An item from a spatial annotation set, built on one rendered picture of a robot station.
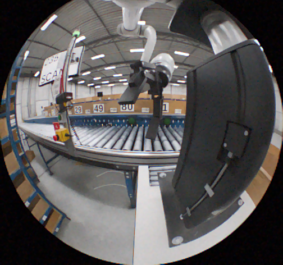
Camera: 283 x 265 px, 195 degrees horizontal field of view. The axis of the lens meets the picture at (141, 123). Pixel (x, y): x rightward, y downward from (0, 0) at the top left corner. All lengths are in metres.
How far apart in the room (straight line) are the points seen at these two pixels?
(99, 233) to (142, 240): 0.84
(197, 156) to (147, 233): 0.20
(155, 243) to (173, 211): 0.10
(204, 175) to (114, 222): 0.97
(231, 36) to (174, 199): 0.37
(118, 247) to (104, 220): 0.35
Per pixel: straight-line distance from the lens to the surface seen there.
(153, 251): 0.25
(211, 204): 0.16
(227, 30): 0.21
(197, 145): 0.16
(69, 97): 0.51
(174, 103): 1.01
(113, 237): 1.03
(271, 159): 0.67
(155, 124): 0.24
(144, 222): 0.25
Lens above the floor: 1.00
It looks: 14 degrees down
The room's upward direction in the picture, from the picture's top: straight up
